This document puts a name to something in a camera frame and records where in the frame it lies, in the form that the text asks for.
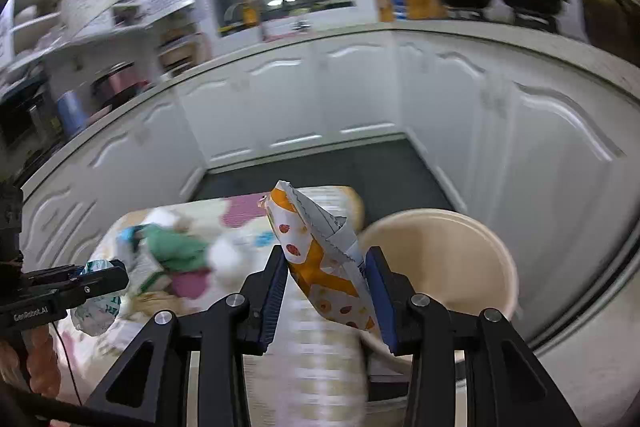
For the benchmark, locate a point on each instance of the large dark stock pot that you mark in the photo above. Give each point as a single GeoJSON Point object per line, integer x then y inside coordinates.
{"type": "Point", "coordinates": [613, 26]}

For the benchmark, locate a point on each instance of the blue kettle jug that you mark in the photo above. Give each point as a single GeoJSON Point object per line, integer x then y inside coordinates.
{"type": "Point", "coordinates": [71, 113]}

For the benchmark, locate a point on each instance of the clear plastic wrapper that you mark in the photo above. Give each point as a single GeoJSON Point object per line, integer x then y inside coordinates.
{"type": "Point", "coordinates": [97, 314]}

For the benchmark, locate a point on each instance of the small green white box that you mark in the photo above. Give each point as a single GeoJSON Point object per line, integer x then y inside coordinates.
{"type": "Point", "coordinates": [146, 274]}

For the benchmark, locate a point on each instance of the patterned quilted table cover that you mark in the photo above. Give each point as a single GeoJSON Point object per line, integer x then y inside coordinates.
{"type": "Point", "coordinates": [312, 373]}

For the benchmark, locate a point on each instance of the green cloth rag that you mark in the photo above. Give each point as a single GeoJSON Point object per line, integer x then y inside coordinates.
{"type": "Point", "coordinates": [175, 251]}

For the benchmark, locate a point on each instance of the beige plastic trash bin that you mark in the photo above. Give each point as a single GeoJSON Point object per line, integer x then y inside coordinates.
{"type": "Point", "coordinates": [448, 256]}

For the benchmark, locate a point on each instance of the orange white snack bag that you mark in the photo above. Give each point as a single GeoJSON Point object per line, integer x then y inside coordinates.
{"type": "Point", "coordinates": [324, 256]}

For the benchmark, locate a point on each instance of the person's left hand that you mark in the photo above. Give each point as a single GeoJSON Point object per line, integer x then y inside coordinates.
{"type": "Point", "coordinates": [42, 364]}

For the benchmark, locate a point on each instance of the pink rice cooker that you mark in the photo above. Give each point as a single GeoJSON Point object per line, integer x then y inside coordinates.
{"type": "Point", "coordinates": [117, 85]}

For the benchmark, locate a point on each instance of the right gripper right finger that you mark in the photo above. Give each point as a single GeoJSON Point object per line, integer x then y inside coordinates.
{"type": "Point", "coordinates": [506, 385]}

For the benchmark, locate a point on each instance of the amber glass bottle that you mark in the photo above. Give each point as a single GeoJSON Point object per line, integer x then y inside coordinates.
{"type": "Point", "coordinates": [250, 13]}

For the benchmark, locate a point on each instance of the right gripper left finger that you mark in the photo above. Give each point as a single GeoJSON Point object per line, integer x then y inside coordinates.
{"type": "Point", "coordinates": [148, 385]}

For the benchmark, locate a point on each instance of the dark striped floor mat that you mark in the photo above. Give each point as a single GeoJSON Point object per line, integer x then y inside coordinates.
{"type": "Point", "coordinates": [389, 177]}

